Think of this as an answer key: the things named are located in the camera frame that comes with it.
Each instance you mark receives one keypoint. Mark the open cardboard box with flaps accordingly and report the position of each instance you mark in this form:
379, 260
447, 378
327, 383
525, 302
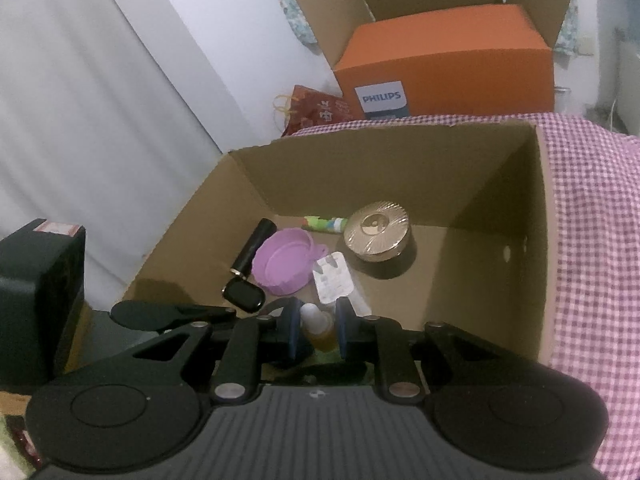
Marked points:
330, 15

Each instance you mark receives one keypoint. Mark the red patterned bag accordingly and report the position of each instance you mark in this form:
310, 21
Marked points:
315, 107

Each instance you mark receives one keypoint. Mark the black cylindrical tube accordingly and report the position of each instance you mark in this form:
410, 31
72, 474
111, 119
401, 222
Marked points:
252, 247

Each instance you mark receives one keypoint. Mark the white charger plug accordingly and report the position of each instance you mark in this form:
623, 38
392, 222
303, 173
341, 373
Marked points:
332, 280

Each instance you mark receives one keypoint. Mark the pink checkered tablecloth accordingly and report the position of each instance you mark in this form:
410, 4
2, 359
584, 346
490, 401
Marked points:
595, 235

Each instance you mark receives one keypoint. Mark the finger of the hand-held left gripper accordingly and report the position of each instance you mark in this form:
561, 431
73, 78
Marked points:
165, 312

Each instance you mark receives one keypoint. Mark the floral curtain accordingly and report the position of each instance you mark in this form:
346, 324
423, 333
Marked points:
290, 5

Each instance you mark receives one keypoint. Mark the green lip balm stick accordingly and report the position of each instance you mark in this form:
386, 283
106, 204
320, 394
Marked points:
325, 222

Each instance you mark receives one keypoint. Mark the green dropper bottle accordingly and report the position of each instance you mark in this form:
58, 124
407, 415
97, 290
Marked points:
317, 332

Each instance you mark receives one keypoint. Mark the black jar gold lid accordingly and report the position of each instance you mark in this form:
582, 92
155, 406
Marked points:
377, 230

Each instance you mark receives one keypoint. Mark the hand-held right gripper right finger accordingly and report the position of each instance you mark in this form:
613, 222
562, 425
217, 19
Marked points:
345, 330

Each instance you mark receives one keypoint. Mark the orange carton box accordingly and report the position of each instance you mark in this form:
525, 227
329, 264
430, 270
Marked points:
465, 60

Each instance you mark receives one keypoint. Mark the purple plastic lid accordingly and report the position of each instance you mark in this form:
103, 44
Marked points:
285, 265

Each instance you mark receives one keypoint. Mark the large cardboard box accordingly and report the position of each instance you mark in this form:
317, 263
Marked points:
450, 185

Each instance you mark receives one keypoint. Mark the small black case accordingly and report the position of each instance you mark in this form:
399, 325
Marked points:
245, 296

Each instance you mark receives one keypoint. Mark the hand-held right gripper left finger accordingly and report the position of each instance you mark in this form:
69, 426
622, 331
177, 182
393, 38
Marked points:
291, 332

